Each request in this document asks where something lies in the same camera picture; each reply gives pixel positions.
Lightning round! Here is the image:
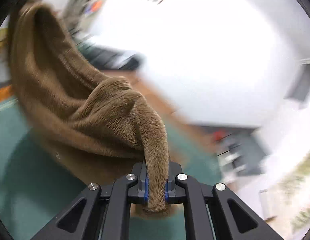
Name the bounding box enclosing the brown fleece garment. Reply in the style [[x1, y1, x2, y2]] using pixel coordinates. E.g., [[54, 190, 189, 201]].
[[7, 0, 177, 218]]

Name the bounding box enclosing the red ball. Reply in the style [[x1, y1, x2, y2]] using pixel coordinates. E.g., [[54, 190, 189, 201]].
[[212, 130, 228, 141]]

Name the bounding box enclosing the green table mat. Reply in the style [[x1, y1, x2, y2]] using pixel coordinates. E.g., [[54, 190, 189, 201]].
[[0, 97, 221, 239]]

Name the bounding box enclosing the grey door window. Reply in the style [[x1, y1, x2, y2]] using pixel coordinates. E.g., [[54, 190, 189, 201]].
[[285, 59, 310, 104]]

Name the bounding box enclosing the beige shelf cabinet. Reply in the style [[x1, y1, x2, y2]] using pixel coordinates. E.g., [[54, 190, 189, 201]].
[[62, 0, 103, 31]]

